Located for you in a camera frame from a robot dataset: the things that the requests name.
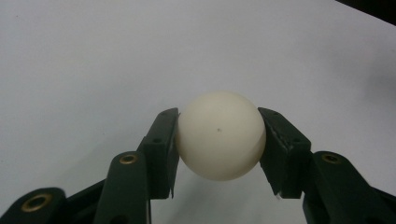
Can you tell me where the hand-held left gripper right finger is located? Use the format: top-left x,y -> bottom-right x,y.
258,106 -> 313,199

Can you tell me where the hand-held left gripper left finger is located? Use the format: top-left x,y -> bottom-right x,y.
137,107 -> 181,201

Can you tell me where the white ping pong ball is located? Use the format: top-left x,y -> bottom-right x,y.
174,90 -> 268,182

